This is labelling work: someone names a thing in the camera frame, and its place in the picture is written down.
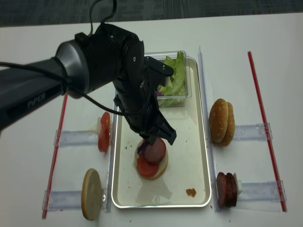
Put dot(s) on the upper left clear track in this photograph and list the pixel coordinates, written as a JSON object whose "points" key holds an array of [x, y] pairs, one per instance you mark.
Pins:
{"points": [[75, 138]]}

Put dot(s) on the white pusher behind sausage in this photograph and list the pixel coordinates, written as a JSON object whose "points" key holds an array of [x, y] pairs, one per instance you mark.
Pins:
{"points": [[238, 184]]}

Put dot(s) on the upright tomato slice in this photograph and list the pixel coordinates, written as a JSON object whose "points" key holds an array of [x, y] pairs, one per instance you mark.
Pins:
{"points": [[105, 121], [103, 139]]}

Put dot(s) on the upright sausage slice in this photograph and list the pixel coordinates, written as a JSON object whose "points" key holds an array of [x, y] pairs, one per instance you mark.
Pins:
{"points": [[232, 190], [222, 190]]}

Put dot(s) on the clear plastic salad container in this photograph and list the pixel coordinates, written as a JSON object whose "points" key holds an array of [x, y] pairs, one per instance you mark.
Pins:
{"points": [[161, 56]]}

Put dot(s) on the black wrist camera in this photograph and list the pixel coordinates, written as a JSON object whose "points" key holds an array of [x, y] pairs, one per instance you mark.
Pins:
{"points": [[160, 72]]}

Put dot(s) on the left red strip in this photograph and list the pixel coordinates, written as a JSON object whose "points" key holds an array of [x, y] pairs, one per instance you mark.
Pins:
{"points": [[49, 187]]}

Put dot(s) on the rear sesame bun top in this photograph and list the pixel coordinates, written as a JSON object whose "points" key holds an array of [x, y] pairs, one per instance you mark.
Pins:
{"points": [[230, 127]]}

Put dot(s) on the top meat patty slice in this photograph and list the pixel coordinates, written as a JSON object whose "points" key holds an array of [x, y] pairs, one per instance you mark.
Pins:
{"points": [[155, 153]]}

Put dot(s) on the bottom bun on tray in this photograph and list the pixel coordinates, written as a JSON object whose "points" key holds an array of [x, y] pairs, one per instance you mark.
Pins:
{"points": [[162, 165]]}

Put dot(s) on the upright bun bottom slice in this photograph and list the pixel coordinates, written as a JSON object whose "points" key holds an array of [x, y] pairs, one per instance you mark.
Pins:
{"points": [[91, 195]]}

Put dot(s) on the right red strip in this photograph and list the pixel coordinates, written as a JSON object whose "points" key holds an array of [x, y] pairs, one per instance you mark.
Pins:
{"points": [[269, 142]]}

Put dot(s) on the left long clear rail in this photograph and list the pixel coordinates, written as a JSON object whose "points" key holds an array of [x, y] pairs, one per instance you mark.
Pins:
{"points": [[106, 190]]}

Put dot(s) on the clear track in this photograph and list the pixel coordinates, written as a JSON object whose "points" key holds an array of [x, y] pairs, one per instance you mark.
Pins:
{"points": [[260, 191], [261, 131], [75, 138], [61, 200]]}

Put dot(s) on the front sesame bun top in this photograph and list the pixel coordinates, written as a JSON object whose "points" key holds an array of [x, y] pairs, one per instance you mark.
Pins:
{"points": [[218, 120]]}

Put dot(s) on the green lettuce leaves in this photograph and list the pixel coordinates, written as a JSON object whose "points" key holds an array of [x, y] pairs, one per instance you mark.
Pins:
{"points": [[175, 92]]}

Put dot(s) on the upper right clear track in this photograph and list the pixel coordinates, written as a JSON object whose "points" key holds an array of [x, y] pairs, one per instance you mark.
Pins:
{"points": [[261, 131]]}

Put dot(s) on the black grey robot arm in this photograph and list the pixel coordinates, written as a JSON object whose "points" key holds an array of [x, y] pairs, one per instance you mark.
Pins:
{"points": [[84, 64]]}

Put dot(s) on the tomato slice on bun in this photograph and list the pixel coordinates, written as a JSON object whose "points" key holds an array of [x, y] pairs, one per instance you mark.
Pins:
{"points": [[146, 169]]}

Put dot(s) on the red strip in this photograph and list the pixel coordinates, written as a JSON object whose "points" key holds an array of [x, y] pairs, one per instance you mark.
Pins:
{"points": [[49, 187], [269, 142]]}

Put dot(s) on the rear upright sausage slice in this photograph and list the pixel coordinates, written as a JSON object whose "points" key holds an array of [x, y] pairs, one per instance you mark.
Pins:
{"points": [[232, 190]]}

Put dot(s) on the lower right clear track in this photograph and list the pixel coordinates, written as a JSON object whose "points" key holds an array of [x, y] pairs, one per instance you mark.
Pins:
{"points": [[260, 191]]}

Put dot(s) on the rear upright tomato slice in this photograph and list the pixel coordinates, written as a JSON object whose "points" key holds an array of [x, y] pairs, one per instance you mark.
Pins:
{"points": [[105, 121]]}

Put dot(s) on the orange sauce smear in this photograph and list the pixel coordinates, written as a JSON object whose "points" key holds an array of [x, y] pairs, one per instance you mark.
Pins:
{"points": [[191, 192]]}

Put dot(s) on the front upright sausage slice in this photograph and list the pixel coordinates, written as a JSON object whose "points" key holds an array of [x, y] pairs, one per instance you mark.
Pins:
{"points": [[222, 190]]}

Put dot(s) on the lower left clear track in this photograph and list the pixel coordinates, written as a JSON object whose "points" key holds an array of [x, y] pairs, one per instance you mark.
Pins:
{"points": [[61, 200]]}

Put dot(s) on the sesame bun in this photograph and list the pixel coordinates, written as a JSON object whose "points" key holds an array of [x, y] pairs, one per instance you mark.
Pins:
{"points": [[230, 127], [218, 120]]}

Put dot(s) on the white rectangular metal tray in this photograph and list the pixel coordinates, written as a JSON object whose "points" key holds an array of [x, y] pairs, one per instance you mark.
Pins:
{"points": [[187, 165]]}

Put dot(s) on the front upright tomato slice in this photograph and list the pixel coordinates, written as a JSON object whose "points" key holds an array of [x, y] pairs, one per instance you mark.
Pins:
{"points": [[103, 139]]}

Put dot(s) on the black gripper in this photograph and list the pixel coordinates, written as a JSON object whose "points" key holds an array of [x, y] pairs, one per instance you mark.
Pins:
{"points": [[139, 106]]}

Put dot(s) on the purple cabbage shreds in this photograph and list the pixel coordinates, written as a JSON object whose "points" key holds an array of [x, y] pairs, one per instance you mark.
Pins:
{"points": [[142, 146]]}

